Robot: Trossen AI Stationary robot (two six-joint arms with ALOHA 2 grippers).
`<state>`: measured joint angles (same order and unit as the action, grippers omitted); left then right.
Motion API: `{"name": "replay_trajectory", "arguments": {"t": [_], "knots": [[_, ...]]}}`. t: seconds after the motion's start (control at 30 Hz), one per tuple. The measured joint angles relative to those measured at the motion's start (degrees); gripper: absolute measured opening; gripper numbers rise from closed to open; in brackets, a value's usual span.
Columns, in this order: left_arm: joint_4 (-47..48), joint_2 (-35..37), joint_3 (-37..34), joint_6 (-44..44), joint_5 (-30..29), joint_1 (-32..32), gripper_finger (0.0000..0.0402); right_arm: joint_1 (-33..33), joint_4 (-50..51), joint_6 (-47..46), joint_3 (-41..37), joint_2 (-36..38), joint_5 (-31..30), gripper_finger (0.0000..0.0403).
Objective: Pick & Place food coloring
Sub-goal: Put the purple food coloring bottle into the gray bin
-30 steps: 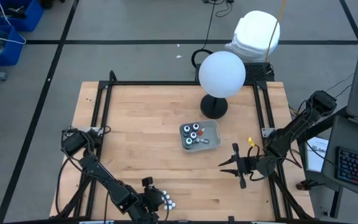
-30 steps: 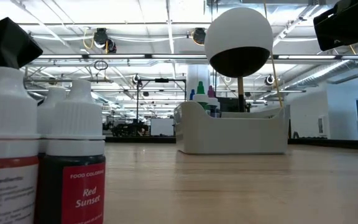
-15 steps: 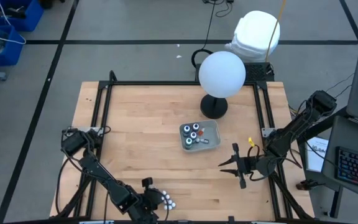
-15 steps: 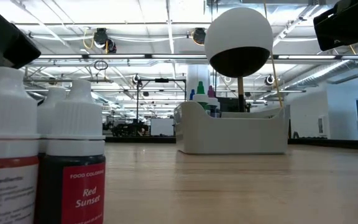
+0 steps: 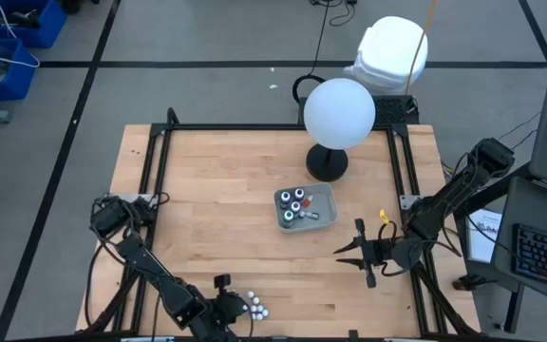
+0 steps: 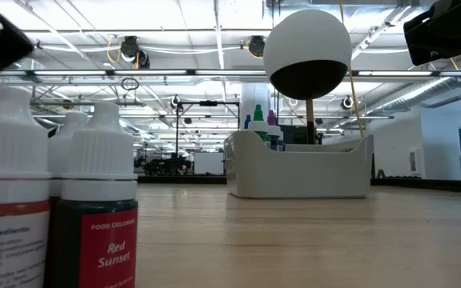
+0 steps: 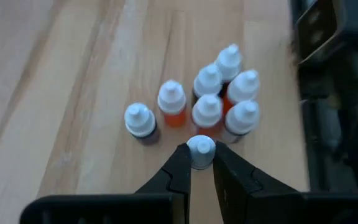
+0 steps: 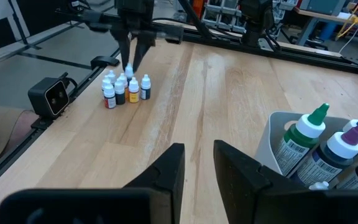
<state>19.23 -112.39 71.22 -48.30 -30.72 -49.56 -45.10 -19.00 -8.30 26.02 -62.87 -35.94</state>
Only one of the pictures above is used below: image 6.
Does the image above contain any white globe lamp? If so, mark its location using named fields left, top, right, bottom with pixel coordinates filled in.
left=262, top=8, right=353, bottom=146

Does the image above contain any black gantry frame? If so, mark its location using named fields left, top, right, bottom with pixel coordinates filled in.
left=175, top=100, right=241, bottom=161

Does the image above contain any grey plastic bin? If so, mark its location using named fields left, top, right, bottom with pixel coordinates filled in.
left=223, top=130, right=375, bottom=200

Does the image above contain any black robot workstation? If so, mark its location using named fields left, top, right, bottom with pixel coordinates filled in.
left=133, top=154, right=194, bottom=177

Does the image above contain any small dark blue coloring bottle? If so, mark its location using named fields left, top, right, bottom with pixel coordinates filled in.
left=47, top=111, right=90, bottom=288

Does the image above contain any green-tipped food coloring bottle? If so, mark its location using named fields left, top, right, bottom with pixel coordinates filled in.
left=248, top=104, right=271, bottom=148

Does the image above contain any small orange food coloring bottle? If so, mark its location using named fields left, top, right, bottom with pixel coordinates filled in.
left=0, top=86, right=52, bottom=288

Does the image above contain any purple-tipped food coloring bottle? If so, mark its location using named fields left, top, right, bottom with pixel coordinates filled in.
left=266, top=110, right=284, bottom=152

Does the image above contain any yellow hanging cable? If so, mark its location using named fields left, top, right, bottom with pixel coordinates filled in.
left=337, top=0, right=365, bottom=140

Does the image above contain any hanging black cable coil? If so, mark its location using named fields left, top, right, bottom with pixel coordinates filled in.
left=120, top=77, right=140, bottom=92

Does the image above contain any black aluminium table frame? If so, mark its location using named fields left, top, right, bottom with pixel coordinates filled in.
left=136, top=174, right=461, bottom=196

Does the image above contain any white board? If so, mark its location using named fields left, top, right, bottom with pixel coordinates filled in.
left=193, top=151, right=226, bottom=176

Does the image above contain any small Red Sunset coloring bottle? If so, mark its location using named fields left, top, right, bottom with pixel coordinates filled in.
left=59, top=102, right=139, bottom=288

